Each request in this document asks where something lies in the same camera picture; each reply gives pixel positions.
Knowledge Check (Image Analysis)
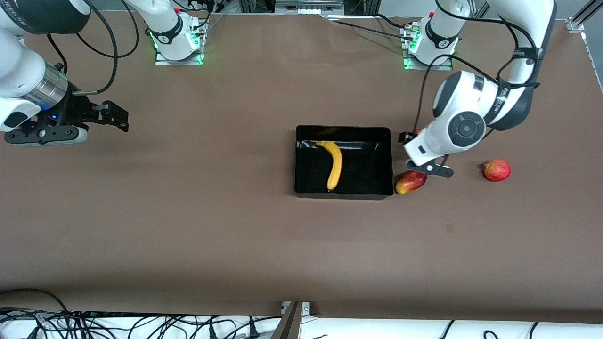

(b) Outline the black rectangular plastic box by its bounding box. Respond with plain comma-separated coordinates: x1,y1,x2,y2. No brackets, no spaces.
294,125,394,201

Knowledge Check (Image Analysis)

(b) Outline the yellow banana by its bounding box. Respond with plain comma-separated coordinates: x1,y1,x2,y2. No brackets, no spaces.
315,140,343,192

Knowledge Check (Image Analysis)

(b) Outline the red yellow mango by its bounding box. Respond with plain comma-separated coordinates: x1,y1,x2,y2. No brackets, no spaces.
395,170,428,195

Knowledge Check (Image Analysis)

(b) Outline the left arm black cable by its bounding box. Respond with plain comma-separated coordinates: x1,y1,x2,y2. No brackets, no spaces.
415,0,542,137

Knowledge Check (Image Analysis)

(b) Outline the right arm short black cable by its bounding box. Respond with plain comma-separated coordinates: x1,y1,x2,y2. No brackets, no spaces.
46,33,69,76

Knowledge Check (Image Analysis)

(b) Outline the right arm long black cable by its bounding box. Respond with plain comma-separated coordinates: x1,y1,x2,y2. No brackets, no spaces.
73,0,140,96

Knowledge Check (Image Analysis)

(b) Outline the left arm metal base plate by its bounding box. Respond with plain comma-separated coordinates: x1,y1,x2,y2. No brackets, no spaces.
403,49,454,71

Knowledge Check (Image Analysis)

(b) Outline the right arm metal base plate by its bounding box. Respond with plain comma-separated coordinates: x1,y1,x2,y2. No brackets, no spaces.
155,45,204,66

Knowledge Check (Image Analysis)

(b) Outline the black base cable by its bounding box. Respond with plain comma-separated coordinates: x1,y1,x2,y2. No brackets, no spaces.
330,18,416,42
372,13,410,30

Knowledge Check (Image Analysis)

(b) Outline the black looped cable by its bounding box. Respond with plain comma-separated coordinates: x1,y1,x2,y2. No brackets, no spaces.
0,288,71,315

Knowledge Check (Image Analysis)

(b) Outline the small metal edge bracket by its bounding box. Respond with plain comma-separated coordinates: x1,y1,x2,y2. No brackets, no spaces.
281,301,310,316

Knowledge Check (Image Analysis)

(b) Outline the tangled black cable bundle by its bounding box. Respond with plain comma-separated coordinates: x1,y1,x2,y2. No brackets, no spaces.
0,308,283,339

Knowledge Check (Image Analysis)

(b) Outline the dark grey camera post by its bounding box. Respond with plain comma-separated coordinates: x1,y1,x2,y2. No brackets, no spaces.
271,301,302,339

